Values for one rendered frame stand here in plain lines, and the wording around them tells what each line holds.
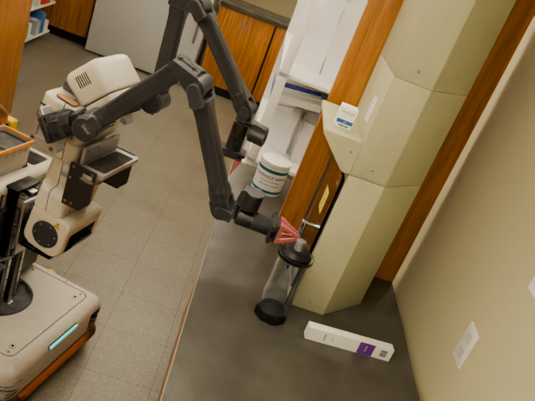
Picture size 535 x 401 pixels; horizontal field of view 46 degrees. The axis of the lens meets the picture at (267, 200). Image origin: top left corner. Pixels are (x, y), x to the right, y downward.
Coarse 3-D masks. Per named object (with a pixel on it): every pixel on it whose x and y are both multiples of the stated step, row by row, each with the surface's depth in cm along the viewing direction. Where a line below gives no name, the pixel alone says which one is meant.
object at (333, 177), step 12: (336, 168) 192; (324, 180) 206; (336, 180) 186; (324, 192) 198; (336, 192) 180; (312, 204) 212; (324, 204) 191; (312, 216) 204; (324, 216) 184; (312, 228) 196; (312, 240) 189
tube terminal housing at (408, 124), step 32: (384, 64) 182; (384, 96) 167; (416, 96) 166; (448, 96) 173; (384, 128) 170; (416, 128) 171; (448, 128) 183; (384, 160) 174; (416, 160) 181; (352, 192) 179; (384, 192) 179; (416, 192) 192; (352, 224) 183; (384, 224) 190; (320, 256) 188; (352, 256) 188; (384, 256) 202; (320, 288) 193; (352, 288) 200
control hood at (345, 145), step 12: (324, 108) 191; (336, 108) 196; (324, 120) 180; (324, 132) 172; (336, 132) 173; (348, 132) 177; (336, 144) 173; (348, 144) 173; (360, 144) 173; (336, 156) 175; (348, 156) 174; (348, 168) 176
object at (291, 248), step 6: (300, 240) 175; (288, 246) 176; (294, 246) 178; (300, 246) 175; (288, 252) 174; (294, 252) 174; (300, 252) 176; (306, 252) 177; (294, 258) 173; (300, 258) 174; (306, 258) 175
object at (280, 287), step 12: (276, 264) 178; (288, 264) 174; (300, 264) 173; (276, 276) 177; (288, 276) 176; (300, 276) 177; (264, 288) 183; (276, 288) 178; (288, 288) 177; (264, 300) 181; (276, 300) 179; (288, 300) 180; (276, 312) 181
